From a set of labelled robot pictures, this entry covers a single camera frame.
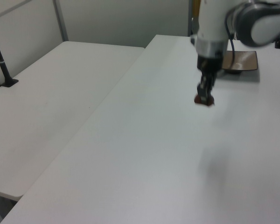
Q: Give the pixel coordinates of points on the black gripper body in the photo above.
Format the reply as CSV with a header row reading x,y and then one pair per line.
x,y
210,64

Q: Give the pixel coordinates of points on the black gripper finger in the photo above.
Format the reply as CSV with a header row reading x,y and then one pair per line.
x,y
212,81
203,92

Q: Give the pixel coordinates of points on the small round dark red food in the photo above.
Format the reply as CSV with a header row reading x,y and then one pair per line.
x,y
196,100

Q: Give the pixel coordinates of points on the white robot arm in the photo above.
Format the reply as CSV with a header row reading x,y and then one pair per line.
x,y
259,21

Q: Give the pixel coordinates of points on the square brown ceramic plate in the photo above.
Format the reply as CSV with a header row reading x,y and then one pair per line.
x,y
245,61

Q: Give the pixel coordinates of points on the yellowish board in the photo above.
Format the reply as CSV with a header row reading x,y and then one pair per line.
x,y
196,8

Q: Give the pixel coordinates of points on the grey metal post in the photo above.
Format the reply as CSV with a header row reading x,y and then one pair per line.
x,y
190,16

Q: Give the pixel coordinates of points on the grey partition frame post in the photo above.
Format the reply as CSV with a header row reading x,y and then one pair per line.
x,y
60,19

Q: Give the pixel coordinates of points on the black camera stand pole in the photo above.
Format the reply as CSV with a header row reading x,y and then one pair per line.
x,y
1,63

